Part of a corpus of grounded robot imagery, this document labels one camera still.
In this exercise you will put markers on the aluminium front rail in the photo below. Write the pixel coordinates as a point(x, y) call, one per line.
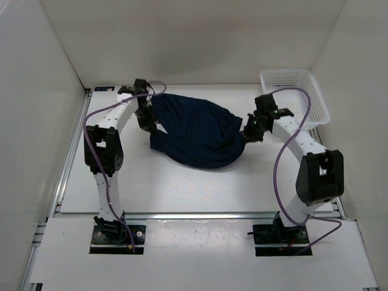
point(200, 215)

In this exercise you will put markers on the aluminium right side rail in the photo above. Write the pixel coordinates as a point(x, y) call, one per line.
point(333, 208)

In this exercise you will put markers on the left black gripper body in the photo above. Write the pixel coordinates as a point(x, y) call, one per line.
point(145, 116)

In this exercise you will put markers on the white plastic basket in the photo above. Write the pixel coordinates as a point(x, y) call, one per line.
point(300, 86)

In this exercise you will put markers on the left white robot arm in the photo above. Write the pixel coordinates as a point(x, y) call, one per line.
point(104, 155)

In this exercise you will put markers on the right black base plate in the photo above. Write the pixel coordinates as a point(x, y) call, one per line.
point(270, 243)

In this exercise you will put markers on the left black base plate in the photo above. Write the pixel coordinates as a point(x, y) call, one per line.
point(116, 241)

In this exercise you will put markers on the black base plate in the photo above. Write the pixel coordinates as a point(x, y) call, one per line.
point(270, 243)
point(116, 241)

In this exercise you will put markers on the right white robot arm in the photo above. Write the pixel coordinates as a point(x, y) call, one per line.
point(320, 177)

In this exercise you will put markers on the aluminium rail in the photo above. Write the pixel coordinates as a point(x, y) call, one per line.
point(65, 173)
point(200, 215)
point(333, 208)

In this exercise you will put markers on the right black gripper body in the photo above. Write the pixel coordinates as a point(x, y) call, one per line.
point(253, 131)

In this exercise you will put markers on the navy blue shorts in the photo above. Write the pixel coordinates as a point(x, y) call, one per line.
point(196, 132)

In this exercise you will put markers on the aluminium left side rail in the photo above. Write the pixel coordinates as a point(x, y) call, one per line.
point(65, 173)

